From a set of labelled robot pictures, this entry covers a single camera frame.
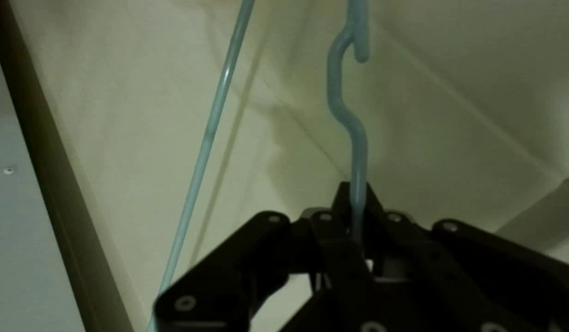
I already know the grey cabinet panel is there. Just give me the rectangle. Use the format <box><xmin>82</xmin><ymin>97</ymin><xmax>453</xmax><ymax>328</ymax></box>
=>
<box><xmin>0</xmin><ymin>29</ymin><xmax>89</xmax><ymax>332</ymax></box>

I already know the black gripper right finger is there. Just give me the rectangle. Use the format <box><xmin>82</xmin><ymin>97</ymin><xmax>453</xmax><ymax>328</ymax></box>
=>
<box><xmin>361</xmin><ymin>182</ymin><xmax>569</xmax><ymax>332</ymax></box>

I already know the light blue plastic clothes hanger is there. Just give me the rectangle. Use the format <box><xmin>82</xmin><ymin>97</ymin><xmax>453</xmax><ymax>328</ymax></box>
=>
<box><xmin>145</xmin><ymin>0</ymin><xmax>372</xmax><ymax>332</ymax></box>

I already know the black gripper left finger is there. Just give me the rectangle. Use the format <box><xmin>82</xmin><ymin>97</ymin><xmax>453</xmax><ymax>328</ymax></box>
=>
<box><xmin>154</xmin><ymin>180</ymin><xmax>368</xmax><ymax>332</ymax></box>

